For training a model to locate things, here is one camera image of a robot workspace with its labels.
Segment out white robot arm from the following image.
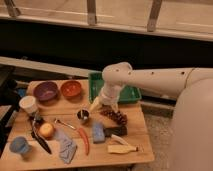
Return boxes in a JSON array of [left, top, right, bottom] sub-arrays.
[[90, 62, 213, 171]]

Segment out wooden cutting board table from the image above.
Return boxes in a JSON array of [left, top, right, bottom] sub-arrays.
[[0, 79, 154, 171]]

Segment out yellow apple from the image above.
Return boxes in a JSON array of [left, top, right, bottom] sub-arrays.
[[39, 123, 55, 138]]

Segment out grey folded cloth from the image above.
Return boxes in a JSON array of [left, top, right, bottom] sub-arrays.
[[54, 129, 77, 164]]

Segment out metal spoon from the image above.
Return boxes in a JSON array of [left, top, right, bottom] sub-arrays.
[[54, 118, 76, 130]]

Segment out white stick utensil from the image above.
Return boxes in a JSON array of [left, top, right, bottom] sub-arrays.
[[111, 134, 130, 146]]

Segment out orange chili pepper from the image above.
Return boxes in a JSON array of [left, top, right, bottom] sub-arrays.
[[78, 128, 90, 155]]

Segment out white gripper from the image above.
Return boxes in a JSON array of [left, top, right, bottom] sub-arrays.
[[89, 83, 123, 112]]

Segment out dark rectangular block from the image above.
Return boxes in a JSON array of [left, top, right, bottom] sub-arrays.
[[104, 126, 127, 137]]

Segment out blue plastic cup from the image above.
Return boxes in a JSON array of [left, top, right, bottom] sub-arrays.
[[9, 136, 30, 155]]

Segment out small metal cup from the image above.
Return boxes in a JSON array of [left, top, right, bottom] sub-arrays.
[[77, 110, 89, 123]]

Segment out black handled tool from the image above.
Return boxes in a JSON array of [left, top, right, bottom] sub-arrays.
[[30, 117, 52, 154]]

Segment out purple bowl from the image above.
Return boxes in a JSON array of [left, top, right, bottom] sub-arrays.
[[33, 81, 58, 102]]

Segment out blue sponge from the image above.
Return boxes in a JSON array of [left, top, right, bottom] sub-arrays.
[[92, 122, 105, 144]]

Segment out brown pine cone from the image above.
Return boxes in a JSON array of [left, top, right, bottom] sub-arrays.
[[100, 110, 127, 125]]

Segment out white paper cup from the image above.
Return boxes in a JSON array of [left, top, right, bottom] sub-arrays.
[[19, 96, 38, 115]]

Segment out green plastic tray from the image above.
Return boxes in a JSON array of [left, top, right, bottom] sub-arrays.
[[88, 72, 141, 104]]

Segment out orange bowl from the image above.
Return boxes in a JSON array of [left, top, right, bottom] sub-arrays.
[[60, 80, 82, 98]]

